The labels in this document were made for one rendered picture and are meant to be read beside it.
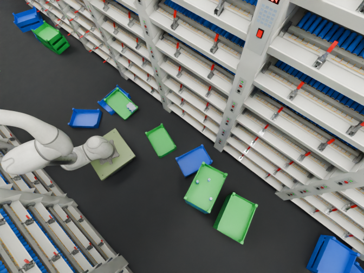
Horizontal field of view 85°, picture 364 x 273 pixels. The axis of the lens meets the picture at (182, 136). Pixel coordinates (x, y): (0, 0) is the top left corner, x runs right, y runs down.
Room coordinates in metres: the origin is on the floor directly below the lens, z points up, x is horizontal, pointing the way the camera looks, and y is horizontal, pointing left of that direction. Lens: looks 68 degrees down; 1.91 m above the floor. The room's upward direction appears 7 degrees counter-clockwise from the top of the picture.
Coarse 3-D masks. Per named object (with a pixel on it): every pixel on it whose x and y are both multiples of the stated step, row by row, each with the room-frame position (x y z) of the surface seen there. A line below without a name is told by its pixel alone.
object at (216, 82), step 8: (160, 32) 1.12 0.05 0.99; (152, 40) 1.07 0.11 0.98; (160, 40) 1.10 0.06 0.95; (168, 40) 1.08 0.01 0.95; (160, 48) 1.04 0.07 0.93; (168, 48) 1.02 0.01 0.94; (176, 48) 1.01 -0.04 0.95; (168, 56) 1.00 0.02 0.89; (184, 56) 0.93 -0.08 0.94; (192, 56) 0.92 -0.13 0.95; (184, 64) 0.88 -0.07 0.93; (192, 64) 0.87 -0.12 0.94; (192, 72) 0.85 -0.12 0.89; (200, 72) 0.80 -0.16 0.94; (208, 72) 0.79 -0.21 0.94; (216, 72) 0.78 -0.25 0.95; (208, 80) 0.74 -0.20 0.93; (216, 80) 0.73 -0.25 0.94; (232, 80) 0.70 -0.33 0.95; (224, 88) 0.66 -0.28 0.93
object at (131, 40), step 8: (104, 16) 1.64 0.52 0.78; (104, 24) 1.60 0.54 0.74; (112, 24) 1.57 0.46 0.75; (112, 32) 1.49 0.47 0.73; (120, 32) 1.47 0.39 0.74; (128, 32) 1.42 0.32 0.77; (120, 40) 1.42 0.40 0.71; (128, 40) 1.37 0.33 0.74; (136, 40) 1.29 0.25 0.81; (136, 48) 1.26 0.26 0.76; (144, 48) 1.26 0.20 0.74; (144, 56) 1.20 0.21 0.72
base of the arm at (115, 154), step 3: (111, 141) 0.72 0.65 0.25; (114, 147) 0.66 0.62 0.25; (114, 150) 0.63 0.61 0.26; (114, 153) 0.60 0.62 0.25; (117, 153) 0.60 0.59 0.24; (111, 156) 0.57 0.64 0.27; (114, 156) 0.58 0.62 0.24; (117, 156) 0.57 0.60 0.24; (99, 159) 0.56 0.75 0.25; (102, 159) 0.56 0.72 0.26; (105, 159) 0.55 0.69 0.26; (108, 159) 0.55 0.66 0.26; (111, 159) 0.55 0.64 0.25; (102, 162) 0.53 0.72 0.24; (111, 162) 0.52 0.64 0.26
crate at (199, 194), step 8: (200, 168) 0.33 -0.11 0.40; (208, 168) 0.32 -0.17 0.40; (200, 176) 0.27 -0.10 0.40; (208, 176) 0.27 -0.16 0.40; (216, 176) 0.26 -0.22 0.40; (224, 176) 0.24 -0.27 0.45; (192, 184) 0.22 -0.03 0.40; (200, 184) 0.21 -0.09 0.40; (208, 184) 0.21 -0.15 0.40; (216, 184) 0.20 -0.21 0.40; (192, 192) 0.16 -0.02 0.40; (200, 192) 0.16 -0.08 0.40; (208, 192) 0.15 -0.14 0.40; (216, 192) 0.14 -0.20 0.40; (192, 200) 0.11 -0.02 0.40; (200, 200) 0.10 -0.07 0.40; (208, 200) 0.09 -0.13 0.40; (200, 208) 0.05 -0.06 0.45; (208, 208) 0.04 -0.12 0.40
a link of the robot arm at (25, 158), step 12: (24, 144) 0.43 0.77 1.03; (12, 156) 0.37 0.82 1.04; (24, 156) 0.36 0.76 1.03; (36, 156) 0.36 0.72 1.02; (72, 156) 0.50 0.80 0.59; (84, 156) 0.54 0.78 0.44; (12, 168) 0.31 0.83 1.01; (24, 168) 0.31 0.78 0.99; (36, 168) 0.32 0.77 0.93; (72, 168) 0.46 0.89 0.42
